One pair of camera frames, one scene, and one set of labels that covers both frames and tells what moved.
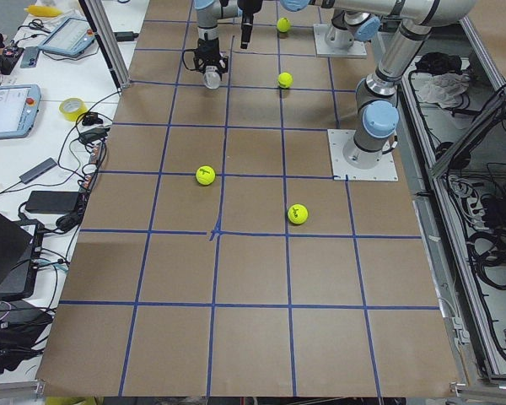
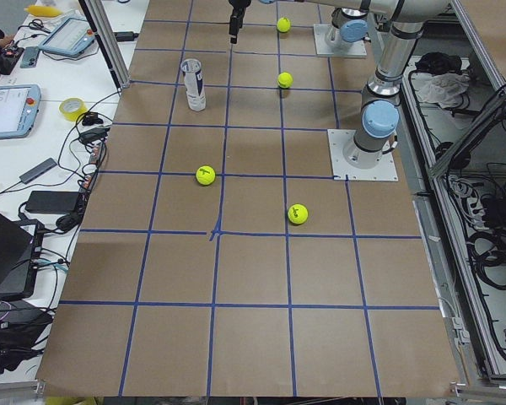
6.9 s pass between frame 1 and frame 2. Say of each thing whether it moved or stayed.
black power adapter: stayed
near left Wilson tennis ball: stayed
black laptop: stayed
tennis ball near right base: stayed
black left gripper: moved
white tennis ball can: moved
